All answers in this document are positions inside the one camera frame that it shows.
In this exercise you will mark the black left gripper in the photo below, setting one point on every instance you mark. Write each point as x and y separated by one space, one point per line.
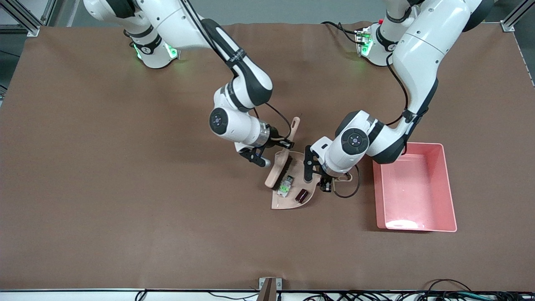
326 182

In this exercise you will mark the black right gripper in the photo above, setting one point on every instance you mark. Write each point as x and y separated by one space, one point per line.
276 141

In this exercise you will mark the dark red cylindrical capacitor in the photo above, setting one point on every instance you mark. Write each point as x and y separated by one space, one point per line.
302 196

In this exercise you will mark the beige brush with black bristles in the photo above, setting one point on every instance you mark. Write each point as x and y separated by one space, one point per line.
273 175

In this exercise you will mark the white green electronic component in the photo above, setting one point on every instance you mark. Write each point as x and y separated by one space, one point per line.
285 187

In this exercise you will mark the beige plastic dustpan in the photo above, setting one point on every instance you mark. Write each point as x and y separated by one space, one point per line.
288 202

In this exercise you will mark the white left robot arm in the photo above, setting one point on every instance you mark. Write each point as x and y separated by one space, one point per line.
418 62

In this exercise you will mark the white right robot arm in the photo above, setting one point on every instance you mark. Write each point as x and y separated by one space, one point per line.
234 125

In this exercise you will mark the pink plastic bin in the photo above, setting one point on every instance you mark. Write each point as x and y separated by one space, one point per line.
413 188

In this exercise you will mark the brown table mat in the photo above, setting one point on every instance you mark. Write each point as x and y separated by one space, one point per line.
167 242

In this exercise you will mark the metal table edge bracket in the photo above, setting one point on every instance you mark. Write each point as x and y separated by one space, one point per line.
269 286

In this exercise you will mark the aluminium frame profile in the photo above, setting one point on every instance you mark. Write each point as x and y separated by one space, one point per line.
25 21
512 21

